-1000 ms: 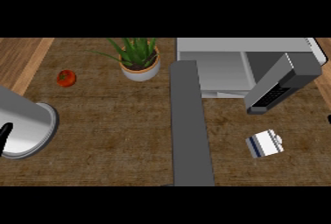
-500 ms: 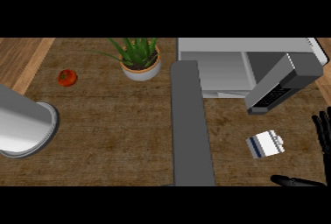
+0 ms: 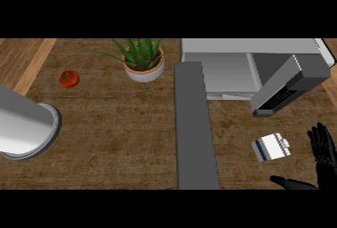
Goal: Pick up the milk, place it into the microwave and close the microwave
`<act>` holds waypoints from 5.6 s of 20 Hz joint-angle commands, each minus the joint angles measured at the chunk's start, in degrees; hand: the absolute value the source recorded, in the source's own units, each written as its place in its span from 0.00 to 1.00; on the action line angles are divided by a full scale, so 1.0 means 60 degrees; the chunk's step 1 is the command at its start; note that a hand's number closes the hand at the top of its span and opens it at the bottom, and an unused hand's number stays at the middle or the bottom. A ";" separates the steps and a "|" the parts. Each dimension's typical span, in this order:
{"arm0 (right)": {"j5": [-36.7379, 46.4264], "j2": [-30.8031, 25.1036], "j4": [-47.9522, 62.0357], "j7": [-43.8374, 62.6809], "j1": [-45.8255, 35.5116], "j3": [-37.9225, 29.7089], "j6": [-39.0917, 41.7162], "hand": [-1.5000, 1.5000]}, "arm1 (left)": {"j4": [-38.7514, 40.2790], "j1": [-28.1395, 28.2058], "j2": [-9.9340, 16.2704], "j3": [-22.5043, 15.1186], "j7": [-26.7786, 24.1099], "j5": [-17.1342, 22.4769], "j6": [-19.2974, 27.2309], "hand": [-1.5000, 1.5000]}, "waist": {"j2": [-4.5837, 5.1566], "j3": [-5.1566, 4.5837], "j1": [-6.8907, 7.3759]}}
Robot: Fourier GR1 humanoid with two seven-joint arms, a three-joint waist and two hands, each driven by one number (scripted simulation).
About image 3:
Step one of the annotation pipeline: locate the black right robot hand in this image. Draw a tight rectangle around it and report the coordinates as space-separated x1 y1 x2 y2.
268 122 337 191

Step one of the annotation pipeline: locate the grey microwave door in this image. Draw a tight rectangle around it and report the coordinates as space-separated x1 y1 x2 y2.
172 61 221 191

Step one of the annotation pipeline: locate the white microwave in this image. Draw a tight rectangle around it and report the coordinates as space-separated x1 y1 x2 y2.
180 38 337 118

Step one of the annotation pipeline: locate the green plant in white pot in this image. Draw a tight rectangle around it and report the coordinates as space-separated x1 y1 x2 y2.
90 38 166 84

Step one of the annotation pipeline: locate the red tomato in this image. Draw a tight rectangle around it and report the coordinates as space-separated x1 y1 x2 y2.
57 69 79 88

